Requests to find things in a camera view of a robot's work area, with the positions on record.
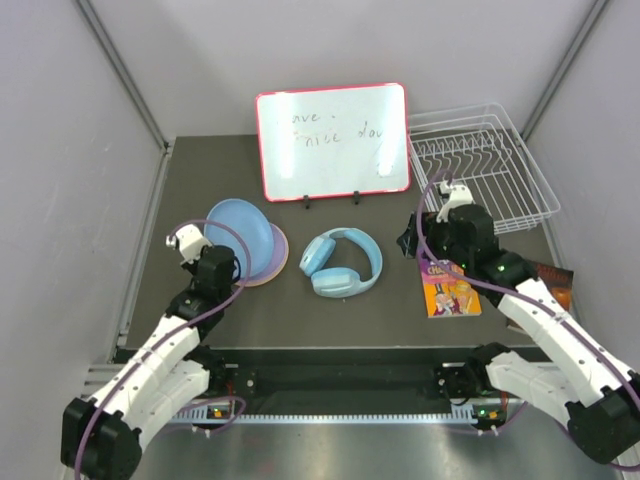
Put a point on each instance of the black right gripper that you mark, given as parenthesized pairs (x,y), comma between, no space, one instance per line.
(431,227)

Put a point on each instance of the aluminium frame extrusion right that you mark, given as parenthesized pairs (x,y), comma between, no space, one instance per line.
(586,28)

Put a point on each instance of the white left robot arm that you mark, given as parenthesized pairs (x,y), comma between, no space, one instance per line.
(105,435)

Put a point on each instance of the red framed whiteboard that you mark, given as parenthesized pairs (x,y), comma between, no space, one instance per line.
(333,142)

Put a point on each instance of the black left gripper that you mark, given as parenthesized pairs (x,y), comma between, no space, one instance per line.
(192,268)

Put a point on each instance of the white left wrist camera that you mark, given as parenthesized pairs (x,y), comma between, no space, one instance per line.
(189,241)

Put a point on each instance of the white wire dish rack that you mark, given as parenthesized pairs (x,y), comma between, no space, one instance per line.
(481,146)

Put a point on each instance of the aluminium frame extrusion left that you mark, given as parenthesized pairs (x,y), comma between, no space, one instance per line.
(97,28)

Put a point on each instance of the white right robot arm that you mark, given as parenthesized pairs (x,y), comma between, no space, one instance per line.
(590,393)

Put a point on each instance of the grey slotted cable duct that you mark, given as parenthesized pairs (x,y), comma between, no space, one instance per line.
(218,414)

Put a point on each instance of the blue plate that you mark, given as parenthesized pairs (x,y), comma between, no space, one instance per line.
(251,225)

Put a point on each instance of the tan yellow plate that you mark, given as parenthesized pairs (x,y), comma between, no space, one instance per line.
(280,272)

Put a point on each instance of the purple plate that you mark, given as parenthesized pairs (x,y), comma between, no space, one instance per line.
(277,252)

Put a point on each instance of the dark brown paperback book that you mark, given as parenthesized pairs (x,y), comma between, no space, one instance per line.
(559,282)

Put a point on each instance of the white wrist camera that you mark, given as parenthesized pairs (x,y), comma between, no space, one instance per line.
(455,195)
(189,241)

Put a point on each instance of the blue headphones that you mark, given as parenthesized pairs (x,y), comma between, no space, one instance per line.
(340,282)

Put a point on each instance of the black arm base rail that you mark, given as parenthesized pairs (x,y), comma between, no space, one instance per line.
(341,381)

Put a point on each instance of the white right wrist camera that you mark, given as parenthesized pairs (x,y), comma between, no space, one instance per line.
(455,195)

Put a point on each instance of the Roald Dahl paperback book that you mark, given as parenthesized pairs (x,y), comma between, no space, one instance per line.
(446,295)

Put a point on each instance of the black whiteboard stand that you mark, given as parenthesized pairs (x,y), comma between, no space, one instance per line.
(354,197)

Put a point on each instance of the aluminium frame extrusion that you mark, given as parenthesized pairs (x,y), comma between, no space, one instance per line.
(586,28)
(97,28)

